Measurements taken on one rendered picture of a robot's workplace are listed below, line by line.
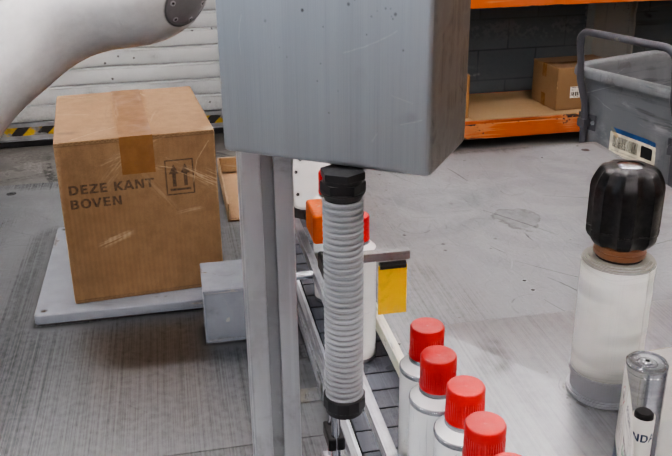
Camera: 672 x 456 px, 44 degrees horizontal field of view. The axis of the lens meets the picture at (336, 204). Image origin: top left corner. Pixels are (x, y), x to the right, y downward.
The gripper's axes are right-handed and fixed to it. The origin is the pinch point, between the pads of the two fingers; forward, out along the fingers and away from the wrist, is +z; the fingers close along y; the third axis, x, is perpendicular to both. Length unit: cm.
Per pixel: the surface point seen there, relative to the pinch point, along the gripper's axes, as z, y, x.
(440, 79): -16, -3, -75
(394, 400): 18.2, 1.9, -31.3
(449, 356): 7, 0, -60
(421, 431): 14, -2, -58
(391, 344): 12.4, 3.4, -25.7
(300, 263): 4.2, -3.2, 7.4
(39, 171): -24, -96, 343
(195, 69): -79, -8, 375
